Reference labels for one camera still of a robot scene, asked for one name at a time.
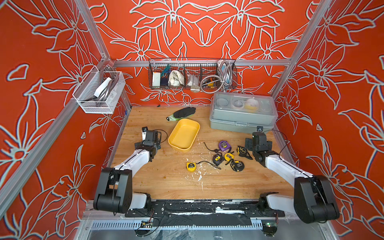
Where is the black round tape measure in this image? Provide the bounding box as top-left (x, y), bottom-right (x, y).
top-left (237, 146), bottom-right (253, 160)

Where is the black yellow tape measure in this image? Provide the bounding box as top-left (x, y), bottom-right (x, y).
top-left (230, 161), bottom-right (245, 172)

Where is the yellow oval storage tray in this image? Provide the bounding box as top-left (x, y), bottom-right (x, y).
top-left (168, 119), bottom-right (201, 153)

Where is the purple tape measure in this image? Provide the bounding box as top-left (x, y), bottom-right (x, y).
top-left (204, 140), bottom-right (232, 152)

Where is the yellow tape measure with strap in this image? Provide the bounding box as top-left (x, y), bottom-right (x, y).
top-left (186, 161), bottom-right (221, 172)

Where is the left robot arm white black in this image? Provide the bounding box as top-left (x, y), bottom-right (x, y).
top-left (93, 127), bottom-right (162, 214)

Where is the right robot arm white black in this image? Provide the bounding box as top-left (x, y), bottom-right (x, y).
top-left (245, 132), bottom-right (340, 224)

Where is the white box in basket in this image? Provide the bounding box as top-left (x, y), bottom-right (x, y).
top-left (152, 72), bottom-right (161, 87)

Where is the green black brush tool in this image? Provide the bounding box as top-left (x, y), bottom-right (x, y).
top-left (166, 107), bottom-right (196, 122)

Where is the grey plastic toolbox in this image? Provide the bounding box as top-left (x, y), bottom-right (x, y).
top-left (210, 92), bottom-right (278, 134)

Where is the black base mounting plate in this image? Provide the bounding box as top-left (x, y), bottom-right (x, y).
top-left (126, 200), bottom-right (286, 218)

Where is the white cloth in basket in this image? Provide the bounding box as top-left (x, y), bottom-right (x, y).
top-left (168, 70), bottom-right (185, 87)

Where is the white adapter in side basket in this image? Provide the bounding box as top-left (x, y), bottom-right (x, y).
top-left (94, 77), bottom-right (112, 98)

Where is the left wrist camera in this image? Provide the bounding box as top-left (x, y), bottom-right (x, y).
top-left (142, 127), bottom-right (148, 141)

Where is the white wire side basket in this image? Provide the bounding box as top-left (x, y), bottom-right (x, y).
top-left (73, 67), bottom-right (125, 114)

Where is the coiled grey cable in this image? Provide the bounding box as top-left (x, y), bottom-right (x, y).
top-left (200, 59), bottom-right (233, 94)

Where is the black wire wall basket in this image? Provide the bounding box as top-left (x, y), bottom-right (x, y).
top-left (148, 58), bottom-right (238, 94)

